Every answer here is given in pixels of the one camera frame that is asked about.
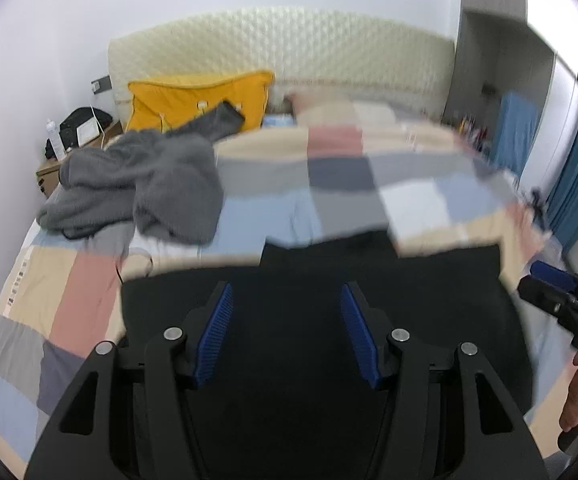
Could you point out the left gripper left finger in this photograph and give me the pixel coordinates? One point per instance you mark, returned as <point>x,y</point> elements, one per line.
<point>126,414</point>

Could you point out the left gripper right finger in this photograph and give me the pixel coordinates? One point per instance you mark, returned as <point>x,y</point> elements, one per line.
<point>447,415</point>

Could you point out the black puffer jacket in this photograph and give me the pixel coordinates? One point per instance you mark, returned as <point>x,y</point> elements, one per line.
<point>286,400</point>

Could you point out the bottles on side shelf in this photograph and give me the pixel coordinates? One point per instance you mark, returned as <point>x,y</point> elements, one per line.
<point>472,134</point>

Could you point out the grey fleece garment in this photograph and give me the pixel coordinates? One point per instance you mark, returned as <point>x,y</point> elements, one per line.
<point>166,184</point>

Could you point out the wooden nightstand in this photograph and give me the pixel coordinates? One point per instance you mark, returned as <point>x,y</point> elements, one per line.
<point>49,174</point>

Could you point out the patchwork checked duvet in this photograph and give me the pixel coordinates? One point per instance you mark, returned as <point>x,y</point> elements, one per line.
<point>293,185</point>

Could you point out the black bag on nightstand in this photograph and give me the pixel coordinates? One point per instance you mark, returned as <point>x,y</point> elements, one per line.
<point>83,125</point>

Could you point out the white plastic bottle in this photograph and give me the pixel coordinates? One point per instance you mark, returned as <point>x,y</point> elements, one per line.
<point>55,140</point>

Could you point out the yellow pillow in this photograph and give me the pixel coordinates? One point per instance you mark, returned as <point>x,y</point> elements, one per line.
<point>166,102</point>

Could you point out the pink patterned pillow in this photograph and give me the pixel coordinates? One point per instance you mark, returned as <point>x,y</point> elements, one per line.
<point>319,108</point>

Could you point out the cream quilted headboard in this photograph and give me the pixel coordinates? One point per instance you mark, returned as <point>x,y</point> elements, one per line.
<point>370,58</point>

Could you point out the wall power socket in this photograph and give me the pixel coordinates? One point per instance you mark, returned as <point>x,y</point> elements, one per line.
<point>101,85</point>

